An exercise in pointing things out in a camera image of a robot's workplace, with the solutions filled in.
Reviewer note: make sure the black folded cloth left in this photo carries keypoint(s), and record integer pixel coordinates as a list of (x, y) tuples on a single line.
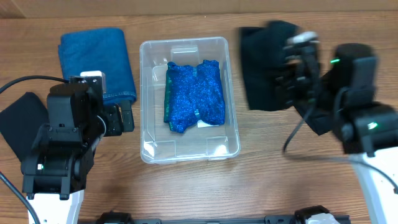
[(21, 121)]

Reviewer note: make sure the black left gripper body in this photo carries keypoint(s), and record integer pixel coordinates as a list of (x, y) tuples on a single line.
[(111, 121)]

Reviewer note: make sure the white label in container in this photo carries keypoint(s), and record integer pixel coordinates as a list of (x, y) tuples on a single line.
[(202, 124)]

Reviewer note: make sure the black folded cloth right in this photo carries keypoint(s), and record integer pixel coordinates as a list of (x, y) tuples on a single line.
[(321, 118)]

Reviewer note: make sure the clear plastic storage container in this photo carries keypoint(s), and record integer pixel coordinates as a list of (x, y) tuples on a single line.
[(160, 145)]

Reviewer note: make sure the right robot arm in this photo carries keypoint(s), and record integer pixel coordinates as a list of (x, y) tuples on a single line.
[(342, 101)]

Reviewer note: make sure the sparkly blue green cloth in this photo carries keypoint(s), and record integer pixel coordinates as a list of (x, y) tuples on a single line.
[(193, 94)]

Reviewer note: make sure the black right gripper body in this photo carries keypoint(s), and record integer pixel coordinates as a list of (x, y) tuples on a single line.
[(298, 87)]

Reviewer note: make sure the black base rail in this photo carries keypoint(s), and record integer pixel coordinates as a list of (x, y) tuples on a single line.
[(314, 214)]

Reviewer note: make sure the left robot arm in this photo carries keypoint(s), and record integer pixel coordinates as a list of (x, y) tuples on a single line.
[(55, 171)]

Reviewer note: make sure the black garment long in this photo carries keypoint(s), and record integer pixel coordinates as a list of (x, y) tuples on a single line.
[(262, 57)]

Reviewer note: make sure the blue denim folded cloth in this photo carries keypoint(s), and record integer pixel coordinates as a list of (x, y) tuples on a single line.
[(102, 50)]

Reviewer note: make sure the black folded cloth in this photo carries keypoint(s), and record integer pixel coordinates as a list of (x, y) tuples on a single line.
[(321, 118), (21, 121)]

